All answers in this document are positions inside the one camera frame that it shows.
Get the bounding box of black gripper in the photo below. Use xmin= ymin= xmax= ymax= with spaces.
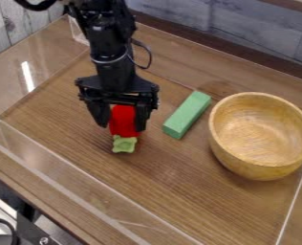
xmin=75 ymin=54 xmax=161 ymax=132

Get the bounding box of red felt strawberry toy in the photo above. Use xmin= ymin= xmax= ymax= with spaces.
xmin=109 ymin=105 xmax=139 ymax=153

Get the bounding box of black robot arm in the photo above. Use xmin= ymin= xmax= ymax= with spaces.
xmin=70 ymin=0 xmax=161 ymax=132

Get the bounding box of green rectangular block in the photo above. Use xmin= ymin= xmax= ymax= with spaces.
xmin=163 ymin=91 xmax=211 ymax=139

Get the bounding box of light wooden bowl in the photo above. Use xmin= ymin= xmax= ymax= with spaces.
xmin=209 ymin=92 xmax=302 ymax=181

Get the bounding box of black equipment bottom left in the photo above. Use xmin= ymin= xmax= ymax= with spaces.
xmin=0 ymin=212 xmax=62 ymax=245

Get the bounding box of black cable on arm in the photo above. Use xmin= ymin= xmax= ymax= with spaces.
xmin=129 ymin=37 xmax=154 ymax=71

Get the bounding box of clear acrylic tray enclosure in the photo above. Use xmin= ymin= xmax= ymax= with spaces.
xmin=0 ymin=17 xmax=302 ymax=245

